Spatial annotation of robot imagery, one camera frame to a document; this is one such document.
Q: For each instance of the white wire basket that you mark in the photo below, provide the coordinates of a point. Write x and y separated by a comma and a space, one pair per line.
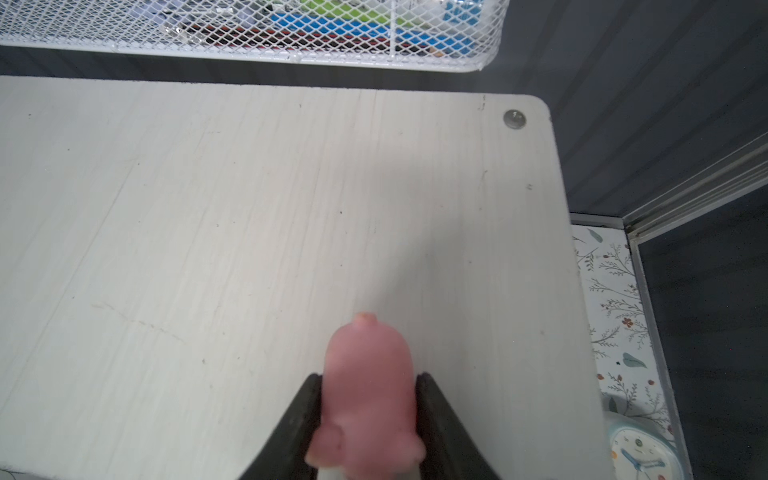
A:
439, 36

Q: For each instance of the white two-tier shelf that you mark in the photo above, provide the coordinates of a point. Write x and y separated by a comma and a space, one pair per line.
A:
176, 256

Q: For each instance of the white and blue clock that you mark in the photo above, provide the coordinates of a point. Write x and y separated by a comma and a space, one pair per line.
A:
637, 453

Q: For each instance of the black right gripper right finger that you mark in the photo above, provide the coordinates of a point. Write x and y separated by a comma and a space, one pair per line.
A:
450, 451

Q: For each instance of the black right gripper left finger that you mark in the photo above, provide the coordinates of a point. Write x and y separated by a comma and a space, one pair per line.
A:
283, 454

